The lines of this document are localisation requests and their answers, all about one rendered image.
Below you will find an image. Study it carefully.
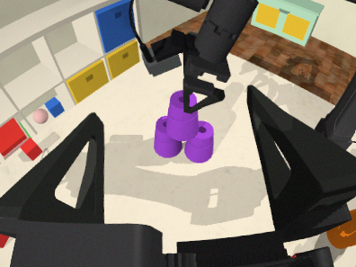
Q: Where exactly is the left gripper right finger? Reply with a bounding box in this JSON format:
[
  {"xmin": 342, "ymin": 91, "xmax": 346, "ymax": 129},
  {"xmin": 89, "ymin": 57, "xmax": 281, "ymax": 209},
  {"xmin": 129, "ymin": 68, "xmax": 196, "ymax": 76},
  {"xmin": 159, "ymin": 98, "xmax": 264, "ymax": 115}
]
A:
[{"xmin": 246, "ymin": 85, "xmax": 356, "ymax": 230}]

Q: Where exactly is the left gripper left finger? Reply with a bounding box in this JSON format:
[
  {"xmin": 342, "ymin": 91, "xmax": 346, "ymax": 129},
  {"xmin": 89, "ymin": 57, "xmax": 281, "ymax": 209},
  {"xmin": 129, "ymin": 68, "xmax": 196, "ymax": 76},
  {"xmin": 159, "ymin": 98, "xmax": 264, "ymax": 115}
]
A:
[{"xmin": 0, "ymin": 112, "xmax": 104, "ymax": 224}]

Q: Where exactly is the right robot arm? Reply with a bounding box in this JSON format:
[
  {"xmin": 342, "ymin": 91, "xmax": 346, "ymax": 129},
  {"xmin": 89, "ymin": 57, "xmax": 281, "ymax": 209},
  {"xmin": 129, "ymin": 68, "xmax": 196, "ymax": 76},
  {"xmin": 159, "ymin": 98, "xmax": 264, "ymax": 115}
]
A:
[{"xmin": 142, "ymin": 0, "xmax": 356, "ymax": 150}]

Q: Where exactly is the purple cup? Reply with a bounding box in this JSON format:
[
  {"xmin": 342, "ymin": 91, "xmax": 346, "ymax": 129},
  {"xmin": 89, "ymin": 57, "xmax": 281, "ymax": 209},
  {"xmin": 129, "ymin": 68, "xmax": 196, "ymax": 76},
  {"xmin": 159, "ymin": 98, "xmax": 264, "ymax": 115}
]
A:
[
  {"xmin": 154, "ymin": 116, "xmax": 182, "ymax": 158},
  {"xmin": 184, "ymin": 120, "xmax": 214, "ymax": 163},
  {"xmin": 166, "ymin": 90, "xmax": 199, "ymax": 141}
]

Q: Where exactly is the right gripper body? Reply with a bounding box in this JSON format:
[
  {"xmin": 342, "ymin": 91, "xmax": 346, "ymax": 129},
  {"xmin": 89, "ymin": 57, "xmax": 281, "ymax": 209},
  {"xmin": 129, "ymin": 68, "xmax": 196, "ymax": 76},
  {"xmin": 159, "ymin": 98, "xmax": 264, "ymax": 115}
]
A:
[{"xmin": 150, "ymin": 15, "xmax": 241, "ymax": 95}]

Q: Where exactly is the orange cup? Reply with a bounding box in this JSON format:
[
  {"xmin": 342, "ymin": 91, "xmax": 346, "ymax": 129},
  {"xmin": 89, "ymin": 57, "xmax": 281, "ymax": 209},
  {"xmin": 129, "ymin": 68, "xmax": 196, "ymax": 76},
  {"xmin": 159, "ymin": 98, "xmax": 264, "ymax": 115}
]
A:
[
  {"xmin": 326, "ymin": 228, "xmax": 347, "ymax": 249},
  {"xmin": 343, "ymin": 209, "xmax": 356, "ymax": 244},
  {"xmin": 334, "ymin": 225, "xmax": 356, "ymax": 246}
]

